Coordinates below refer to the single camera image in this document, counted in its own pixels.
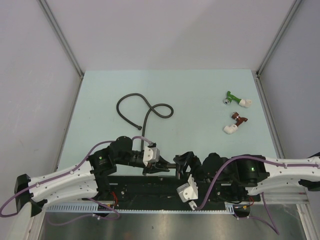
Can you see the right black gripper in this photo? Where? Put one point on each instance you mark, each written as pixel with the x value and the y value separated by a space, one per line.
pixel 187 159

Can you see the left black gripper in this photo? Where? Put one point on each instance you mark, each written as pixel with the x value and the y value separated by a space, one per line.
pixel 155 167

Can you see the dark metal faucet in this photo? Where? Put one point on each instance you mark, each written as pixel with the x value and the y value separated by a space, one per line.
pixel 169 166

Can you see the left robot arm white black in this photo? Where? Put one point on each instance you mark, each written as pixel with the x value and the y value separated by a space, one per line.
pixel 88 179

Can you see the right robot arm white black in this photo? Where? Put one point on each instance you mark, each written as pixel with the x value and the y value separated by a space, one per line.
pixel 256 174

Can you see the green tap white elbow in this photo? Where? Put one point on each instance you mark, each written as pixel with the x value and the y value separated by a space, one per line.
pixel 245 103

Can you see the brown tap white elbow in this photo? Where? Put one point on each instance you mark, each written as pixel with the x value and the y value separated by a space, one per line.
pixel 231 129

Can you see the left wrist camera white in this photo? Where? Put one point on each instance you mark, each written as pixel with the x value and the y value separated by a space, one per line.
pixel 151 154

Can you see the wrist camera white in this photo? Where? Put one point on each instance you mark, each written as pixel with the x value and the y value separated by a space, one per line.
pixel 188 192
pixel 151 154

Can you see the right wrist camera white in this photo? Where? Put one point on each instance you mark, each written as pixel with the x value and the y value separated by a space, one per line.
pixel 188 192

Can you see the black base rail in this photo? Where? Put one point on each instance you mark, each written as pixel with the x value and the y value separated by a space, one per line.
pixel 157 193

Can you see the white slotted cable duct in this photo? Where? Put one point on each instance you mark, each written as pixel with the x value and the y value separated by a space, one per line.
pixel 94 208

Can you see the left aluminium frame post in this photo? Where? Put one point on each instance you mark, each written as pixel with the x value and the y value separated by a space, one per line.
pixel 50 17

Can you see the aluminium frame post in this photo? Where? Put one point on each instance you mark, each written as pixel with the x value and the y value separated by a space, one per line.
pixel 293 10
pixel 50 17

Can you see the right aluminium frame post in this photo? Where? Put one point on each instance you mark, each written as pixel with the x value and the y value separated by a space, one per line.
pixel 293 10

